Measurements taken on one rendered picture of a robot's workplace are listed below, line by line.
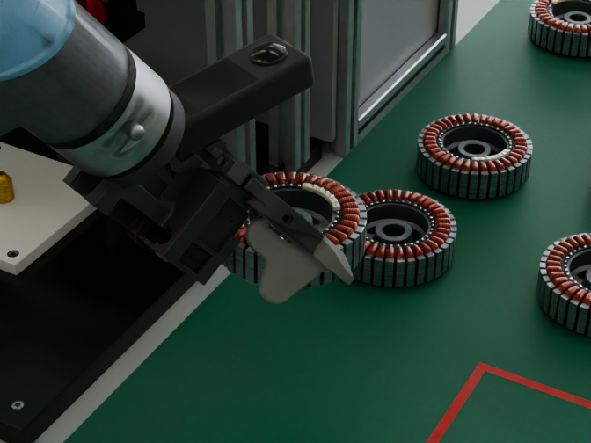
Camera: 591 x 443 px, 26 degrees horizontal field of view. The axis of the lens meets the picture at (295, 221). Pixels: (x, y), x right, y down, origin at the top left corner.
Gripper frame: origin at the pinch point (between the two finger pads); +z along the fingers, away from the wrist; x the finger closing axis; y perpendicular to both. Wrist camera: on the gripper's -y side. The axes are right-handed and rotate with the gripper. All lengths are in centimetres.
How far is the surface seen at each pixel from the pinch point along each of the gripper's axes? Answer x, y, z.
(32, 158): -36.8, 9.0, 8.2
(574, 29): -20, -39, 45
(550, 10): -25, -40, 46
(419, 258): -1.2, -5.1, 18.1
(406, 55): -28, -24, 34
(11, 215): -29.6, 13.9, 4.1
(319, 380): 2.3, 8.1, 11.8
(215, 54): -18.7, -8.0, 1.0
